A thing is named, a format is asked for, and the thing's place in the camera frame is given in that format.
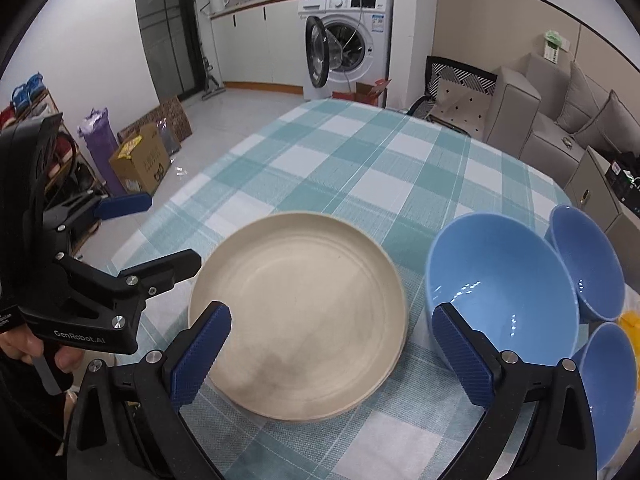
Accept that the grey side cabinet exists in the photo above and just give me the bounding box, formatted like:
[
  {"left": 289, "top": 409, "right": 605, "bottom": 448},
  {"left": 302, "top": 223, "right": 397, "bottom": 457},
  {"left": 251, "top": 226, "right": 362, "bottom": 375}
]
[{"left": 564, "top": 148, "right": 640, "bottom": 292}]

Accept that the black white patterned chair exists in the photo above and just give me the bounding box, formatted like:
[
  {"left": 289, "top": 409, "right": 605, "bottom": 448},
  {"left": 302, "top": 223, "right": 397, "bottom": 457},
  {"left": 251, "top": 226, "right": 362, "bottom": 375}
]
[{"left": 407, "top": 55, "right": 497, "bottom": 141}]

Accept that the wooden shoe rack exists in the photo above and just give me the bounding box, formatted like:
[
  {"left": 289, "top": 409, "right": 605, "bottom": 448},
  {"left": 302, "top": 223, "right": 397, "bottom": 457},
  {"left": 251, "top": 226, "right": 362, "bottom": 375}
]
[{"left": 0, "top": 86, "right": 109, "bottom": 256}]

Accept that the red cardboard box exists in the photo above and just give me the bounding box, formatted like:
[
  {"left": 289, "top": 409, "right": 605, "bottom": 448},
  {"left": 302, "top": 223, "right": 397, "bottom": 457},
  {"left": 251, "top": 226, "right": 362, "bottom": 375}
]
[{"left": 332, "top": 79, "right": 390, "bottom": 107}]

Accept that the purple bag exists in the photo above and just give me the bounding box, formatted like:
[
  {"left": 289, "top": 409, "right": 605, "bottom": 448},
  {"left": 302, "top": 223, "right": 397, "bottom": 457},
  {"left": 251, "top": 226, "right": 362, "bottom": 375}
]
[{"left": 77, "top": 108, "right": 126, "bottom": 196}]

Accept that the large cream plate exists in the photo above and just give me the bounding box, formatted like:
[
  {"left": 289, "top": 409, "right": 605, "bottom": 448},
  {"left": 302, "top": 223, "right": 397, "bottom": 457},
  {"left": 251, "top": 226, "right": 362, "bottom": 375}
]
[{"left": 188, "top": 211, "right": 408, "bottom": 422}]

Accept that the person left hand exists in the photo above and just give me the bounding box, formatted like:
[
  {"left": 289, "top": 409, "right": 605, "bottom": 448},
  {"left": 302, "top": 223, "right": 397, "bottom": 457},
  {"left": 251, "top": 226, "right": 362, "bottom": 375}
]
[{"left": 0, "top": 328, "right": 87, "bottom": 372}]

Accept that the white electric kettle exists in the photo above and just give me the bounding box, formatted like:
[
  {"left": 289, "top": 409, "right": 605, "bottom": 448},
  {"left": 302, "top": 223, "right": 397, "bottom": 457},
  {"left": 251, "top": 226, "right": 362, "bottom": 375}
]
[{"left": 209, "top": 0, "right": 230, "bottom": 14}]

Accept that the large blue bowl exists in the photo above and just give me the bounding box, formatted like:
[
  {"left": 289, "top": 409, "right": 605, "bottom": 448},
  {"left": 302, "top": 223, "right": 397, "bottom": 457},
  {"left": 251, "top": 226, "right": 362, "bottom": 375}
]
[{"left": 425, "top": 211, "right": 579, "bottom": 365}]

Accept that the brown cardboard box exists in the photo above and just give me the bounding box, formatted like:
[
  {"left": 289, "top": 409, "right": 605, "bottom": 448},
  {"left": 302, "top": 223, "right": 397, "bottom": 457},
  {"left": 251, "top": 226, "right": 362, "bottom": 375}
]
[{"left": 110, "top": 122, "right": 170, "bottom": 195}]

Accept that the grey sofa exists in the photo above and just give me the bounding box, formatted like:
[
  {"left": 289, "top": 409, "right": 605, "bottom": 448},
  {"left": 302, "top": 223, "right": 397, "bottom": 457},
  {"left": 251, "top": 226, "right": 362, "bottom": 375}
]
[{"left": 482, "top": 53, "right": 639, "bottom": 186}]

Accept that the black electronics box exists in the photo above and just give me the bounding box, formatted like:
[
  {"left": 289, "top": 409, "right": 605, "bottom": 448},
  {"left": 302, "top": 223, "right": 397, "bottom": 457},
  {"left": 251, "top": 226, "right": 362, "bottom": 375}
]
[{"left": 605, "top": 159, "right": 639, "bottom": 208}]

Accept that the yellow plastic bag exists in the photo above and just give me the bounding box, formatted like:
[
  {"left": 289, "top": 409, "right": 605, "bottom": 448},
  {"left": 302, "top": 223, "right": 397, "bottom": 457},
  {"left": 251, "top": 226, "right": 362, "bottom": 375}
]
[{"left": 617, "top": 310, "right": 640, "bottom": 344}]

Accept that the white kitchen cabinet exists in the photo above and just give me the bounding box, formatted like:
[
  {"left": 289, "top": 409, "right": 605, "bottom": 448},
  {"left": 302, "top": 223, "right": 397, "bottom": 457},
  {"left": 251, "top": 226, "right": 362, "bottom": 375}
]
[{"left": 210, "top": 0, "right": 306, "bottom": 96}]

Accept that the white washing machine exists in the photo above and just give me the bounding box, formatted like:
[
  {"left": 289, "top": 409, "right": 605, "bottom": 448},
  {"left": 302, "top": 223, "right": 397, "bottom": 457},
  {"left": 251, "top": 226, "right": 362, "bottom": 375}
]
[{"left": 298, "top": 0, "right": 394, "bottom": 101}]

